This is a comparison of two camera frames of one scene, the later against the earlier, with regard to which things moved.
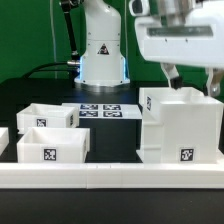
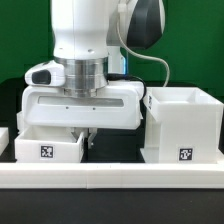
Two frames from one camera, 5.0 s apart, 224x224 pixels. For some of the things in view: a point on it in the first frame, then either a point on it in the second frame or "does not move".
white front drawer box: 47,145 does not move
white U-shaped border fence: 131,175 does not move
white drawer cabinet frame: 180,126 does not move
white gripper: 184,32 to 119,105
